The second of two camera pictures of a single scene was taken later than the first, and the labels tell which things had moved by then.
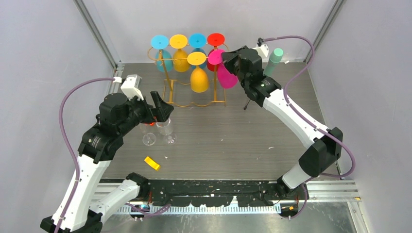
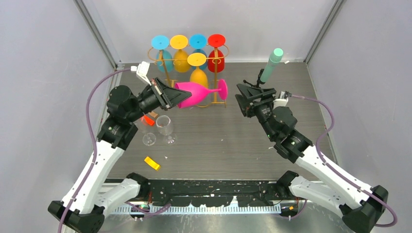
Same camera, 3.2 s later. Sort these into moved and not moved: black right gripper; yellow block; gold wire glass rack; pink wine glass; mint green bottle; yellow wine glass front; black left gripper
Moved: black right gripper; black left gripper; pink wine glass
Not moved: mint green bottle; yellow wine glass front; yellow block; gold wire glass rack
